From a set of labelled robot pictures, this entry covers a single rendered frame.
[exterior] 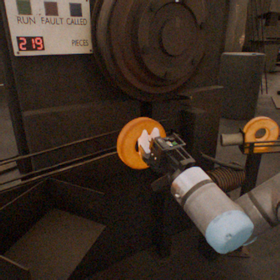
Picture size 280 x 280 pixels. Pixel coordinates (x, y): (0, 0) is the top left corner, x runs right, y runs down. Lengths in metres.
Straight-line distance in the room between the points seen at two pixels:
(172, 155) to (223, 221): 0.20
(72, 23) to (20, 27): 0.16
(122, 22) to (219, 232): 0.65
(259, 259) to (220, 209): 1.12
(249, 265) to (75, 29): 1.39
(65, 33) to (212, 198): 0.72
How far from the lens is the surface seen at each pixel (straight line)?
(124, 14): 0.85
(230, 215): 0.51
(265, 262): 1.61
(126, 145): 0.68
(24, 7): 0.92
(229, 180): 1.22
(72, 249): 0.74
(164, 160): 0.61
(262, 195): 0.61
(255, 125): 1.20
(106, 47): 0.85
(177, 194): 0.55
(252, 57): 3.61
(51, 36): 0.94
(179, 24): 0.88
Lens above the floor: 1.12
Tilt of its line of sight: 23 degrees down
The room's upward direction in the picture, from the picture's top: straight up
